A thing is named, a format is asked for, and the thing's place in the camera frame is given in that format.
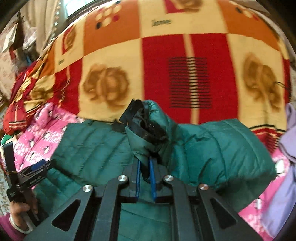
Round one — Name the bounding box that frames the dark green puffer jacket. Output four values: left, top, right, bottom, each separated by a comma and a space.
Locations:
35, 100, 276, 240

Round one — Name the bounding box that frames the magenta sleeve forearm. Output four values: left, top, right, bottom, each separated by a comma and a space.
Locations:
1, 213, 26, 241

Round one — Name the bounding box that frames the person's left hand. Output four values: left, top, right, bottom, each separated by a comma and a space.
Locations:
10, 190, 38, 232

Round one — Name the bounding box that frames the pink penguin bed sheet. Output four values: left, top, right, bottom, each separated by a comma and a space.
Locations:
14, 103, 84, 172

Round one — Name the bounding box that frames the floral covered furniture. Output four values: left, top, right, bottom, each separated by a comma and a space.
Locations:
1, 14, 25, 99

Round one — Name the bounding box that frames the red orange rose blanket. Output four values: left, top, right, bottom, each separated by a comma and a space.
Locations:
4, 1, 290, 152

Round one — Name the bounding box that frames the lilac quilted jacket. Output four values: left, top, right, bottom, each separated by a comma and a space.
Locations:
261, 103, 295, 238

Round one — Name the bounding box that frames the beige curtain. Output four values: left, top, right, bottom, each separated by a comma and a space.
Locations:
21, 0, 67, 53

